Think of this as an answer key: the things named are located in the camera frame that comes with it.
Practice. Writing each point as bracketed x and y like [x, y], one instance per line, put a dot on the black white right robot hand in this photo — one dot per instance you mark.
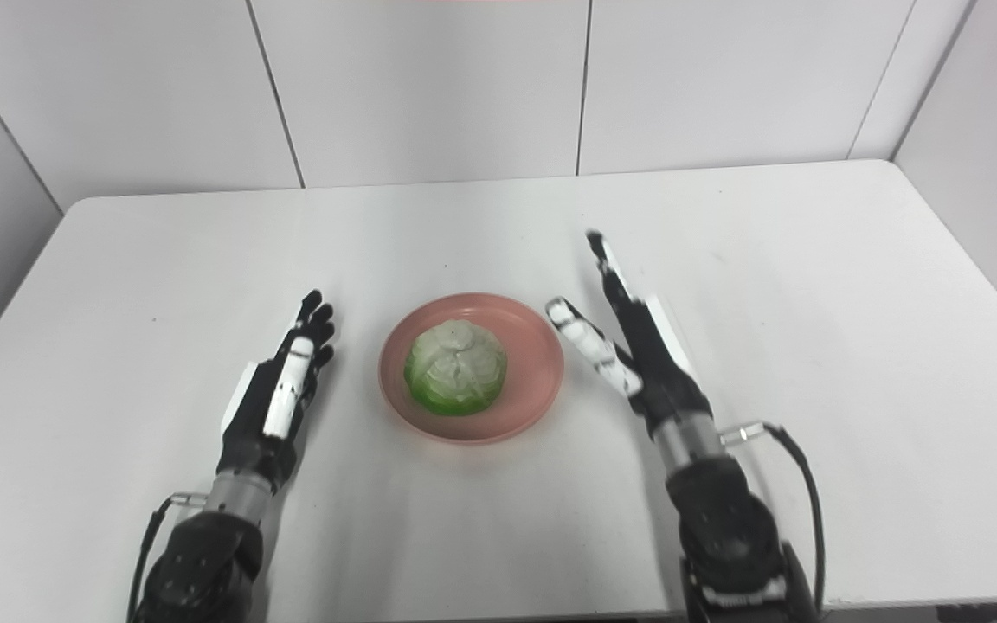
[659, 363]

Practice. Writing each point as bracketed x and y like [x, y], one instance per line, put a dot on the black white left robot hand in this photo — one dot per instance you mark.
[256, 433]

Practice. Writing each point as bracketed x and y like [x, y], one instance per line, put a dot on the pink round plate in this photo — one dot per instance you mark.
[533, 363]

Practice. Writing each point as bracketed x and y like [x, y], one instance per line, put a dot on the green white toy cabbage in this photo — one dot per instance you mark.
[455, 368]

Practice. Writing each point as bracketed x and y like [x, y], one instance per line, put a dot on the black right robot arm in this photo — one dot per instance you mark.
[732, 528]

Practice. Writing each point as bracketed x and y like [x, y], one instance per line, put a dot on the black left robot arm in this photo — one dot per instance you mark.
[204, 562]

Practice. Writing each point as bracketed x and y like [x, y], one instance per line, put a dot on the black table control panel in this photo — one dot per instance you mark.
[992, 614]

